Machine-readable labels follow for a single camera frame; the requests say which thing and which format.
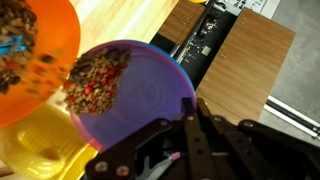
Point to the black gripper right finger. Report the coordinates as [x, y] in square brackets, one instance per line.
[250, 150]

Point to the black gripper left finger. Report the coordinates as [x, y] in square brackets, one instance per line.
[154, 152]

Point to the blue purple plastic bowl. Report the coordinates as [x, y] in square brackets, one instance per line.
[152, 86]

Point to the beans and lentils mix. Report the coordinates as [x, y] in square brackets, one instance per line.
[91, 84]

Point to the orange plastic bowl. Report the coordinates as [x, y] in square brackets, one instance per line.
[39, 42]

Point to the upper wooden cabinets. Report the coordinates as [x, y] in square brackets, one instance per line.
[239, 80]

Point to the wooden cabinets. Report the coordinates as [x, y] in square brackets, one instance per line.
[239, 80]
[181, 20]

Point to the yellow mug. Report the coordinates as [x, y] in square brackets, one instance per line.
[45, 146]

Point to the lower wooden cabinets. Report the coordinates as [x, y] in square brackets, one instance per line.
[181, 20]

